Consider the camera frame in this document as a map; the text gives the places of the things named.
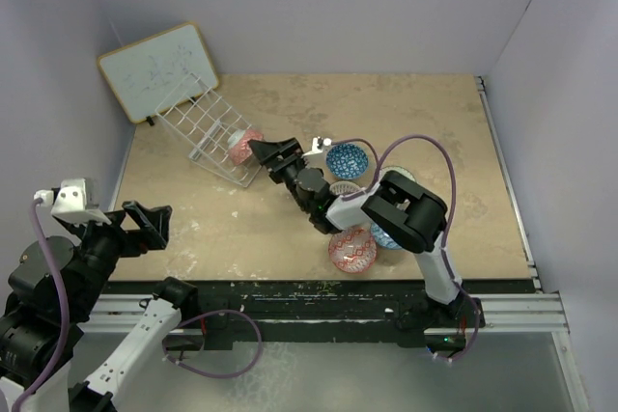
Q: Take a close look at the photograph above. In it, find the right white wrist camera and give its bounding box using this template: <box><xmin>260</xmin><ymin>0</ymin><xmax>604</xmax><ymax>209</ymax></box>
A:
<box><xmin>303</xmin><ymin>136</ymin><xmax>332</xmax><ymax>158</ymax></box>

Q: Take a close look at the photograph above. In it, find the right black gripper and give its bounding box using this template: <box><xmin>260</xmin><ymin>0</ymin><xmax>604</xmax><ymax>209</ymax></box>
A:
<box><xmin>249</xmin><ymin>139</ymin><xmax>312</xmax><ymax>213</ymax></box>

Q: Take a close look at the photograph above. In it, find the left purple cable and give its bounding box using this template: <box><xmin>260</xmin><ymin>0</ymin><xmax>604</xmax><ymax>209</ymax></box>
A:
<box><xmin>9</xmin><ymin>192</ymin><xmax>265</xmax><ymax>412</ymax></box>

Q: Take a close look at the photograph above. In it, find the blue white floral bowl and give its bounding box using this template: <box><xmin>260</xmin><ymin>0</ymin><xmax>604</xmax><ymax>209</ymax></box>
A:
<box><xmin>370</xmin><ymin>223</ymin><xmax>402</xmax><ymax>250</ymax></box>

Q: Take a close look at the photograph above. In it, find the red white patterned bowl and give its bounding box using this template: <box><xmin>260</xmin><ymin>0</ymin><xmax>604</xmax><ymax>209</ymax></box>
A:
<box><xmin>328</xmin><ymin>226</ymin><xmax>378</xmax><ymax>274</ymax></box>

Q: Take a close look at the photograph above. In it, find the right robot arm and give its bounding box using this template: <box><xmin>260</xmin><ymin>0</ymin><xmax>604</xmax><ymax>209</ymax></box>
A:
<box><xmin>248</xmin><ymin>134</ymin><xmax>468</xmax><ymax>326</ymax></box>

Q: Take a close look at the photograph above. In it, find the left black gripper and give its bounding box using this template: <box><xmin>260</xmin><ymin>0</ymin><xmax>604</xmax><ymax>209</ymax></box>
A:
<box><xmin>63</xmin><ymin>198</ymin><xmax>170</xmax><ymax>315</ymax></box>

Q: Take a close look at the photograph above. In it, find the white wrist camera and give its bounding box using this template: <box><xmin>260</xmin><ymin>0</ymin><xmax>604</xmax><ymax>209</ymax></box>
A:
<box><xmin>303</xmin><ymin>136</ymin><xmax>332</xmax><ymax>158</ymax></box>
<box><xmin>33</xmin><ymin>178</ymin><xmax>111</xmax><ymax>225</ymax></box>

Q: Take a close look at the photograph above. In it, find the white wire dish rack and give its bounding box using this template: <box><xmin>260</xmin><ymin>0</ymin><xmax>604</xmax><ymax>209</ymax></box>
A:
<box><xmin>155</xmin><ymin>72</ymin><xmax>262</xmax><ymax>187</ymax></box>

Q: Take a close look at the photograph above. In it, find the pink red patterned bowl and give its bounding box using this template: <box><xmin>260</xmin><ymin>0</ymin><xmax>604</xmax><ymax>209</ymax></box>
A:
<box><xmin>228</xmin><ymin>128</ymin><xmax>264</xmax><ymax>166</ymax></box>

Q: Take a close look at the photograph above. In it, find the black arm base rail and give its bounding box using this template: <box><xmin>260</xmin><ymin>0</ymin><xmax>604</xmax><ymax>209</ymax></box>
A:
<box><xmin>176</xmin><ymin>279</ymin><xmax>537</xmax><ymax>350</ymax></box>

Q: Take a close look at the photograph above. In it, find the whiteboard with wooden frame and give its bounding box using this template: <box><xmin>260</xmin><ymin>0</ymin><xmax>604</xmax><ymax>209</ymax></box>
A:
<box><xmin>98</xmin><ymin>22</ymin><xmax>219</xmax><ymax>124</ymax></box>

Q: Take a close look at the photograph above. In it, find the green white patterned bowl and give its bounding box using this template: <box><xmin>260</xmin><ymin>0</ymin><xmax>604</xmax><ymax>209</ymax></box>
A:
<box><xmin>379</xmin><ymin>166</ymin><xmax>415</xmax><ymax>181</ymax></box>

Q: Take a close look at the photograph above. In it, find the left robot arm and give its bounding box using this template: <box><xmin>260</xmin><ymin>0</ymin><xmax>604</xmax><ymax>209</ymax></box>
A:
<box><xmin>1</xmin><ymin>201</ymin><xmax>199</xmax><ymax>411</ymax></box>

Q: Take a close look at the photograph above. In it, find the dark blue triangle bowl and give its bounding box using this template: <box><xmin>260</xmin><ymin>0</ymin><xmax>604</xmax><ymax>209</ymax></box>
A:
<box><xmin>325</xmin><ymin>143</ymin><xmax>369</xmax><ymax>180</ymax></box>

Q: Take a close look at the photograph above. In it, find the brown white patterned bowl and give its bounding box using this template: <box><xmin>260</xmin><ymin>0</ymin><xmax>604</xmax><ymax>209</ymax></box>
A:
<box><xmin>329</xmin><ymin>180</ymin><xmax>361</xmax><ymax>196</ymax></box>

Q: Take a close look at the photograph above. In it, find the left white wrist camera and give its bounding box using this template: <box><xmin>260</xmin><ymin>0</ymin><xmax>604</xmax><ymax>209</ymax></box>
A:
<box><xmin>33</xmin><ymin>178</ymin><xmax>111</xmax><ymax>225</ymax></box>

